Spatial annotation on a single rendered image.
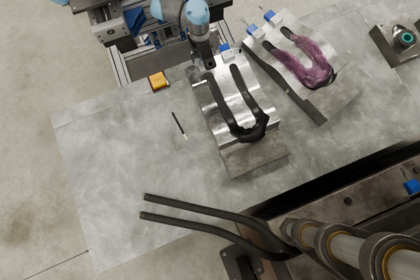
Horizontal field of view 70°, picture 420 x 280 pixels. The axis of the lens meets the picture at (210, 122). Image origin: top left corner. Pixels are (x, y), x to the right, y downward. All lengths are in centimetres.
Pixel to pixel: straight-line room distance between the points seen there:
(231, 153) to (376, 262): 76
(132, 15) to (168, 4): 45
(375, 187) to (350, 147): 19
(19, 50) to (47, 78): 34
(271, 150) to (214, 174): 25
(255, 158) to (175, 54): 112
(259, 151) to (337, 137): 36
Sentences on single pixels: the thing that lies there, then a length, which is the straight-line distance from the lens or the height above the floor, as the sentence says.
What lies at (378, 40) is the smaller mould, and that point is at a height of 83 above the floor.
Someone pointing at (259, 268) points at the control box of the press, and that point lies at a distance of 210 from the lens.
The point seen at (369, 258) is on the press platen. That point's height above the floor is 153.
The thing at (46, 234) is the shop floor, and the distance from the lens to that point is 236.
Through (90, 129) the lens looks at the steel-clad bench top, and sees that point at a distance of 142.
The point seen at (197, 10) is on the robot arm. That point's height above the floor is 126.
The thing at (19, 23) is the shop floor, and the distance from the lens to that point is 292.
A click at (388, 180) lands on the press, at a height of 79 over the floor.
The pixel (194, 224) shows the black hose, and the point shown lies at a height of 87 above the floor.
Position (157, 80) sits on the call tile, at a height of 84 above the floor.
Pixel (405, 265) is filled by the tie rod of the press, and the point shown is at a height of 159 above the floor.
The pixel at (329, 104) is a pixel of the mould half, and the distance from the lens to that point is 130.
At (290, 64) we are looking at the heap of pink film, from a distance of 131.
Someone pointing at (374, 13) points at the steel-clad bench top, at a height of 80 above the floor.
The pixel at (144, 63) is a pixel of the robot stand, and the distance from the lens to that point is 212.
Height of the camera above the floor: 207
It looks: 75 degrees down
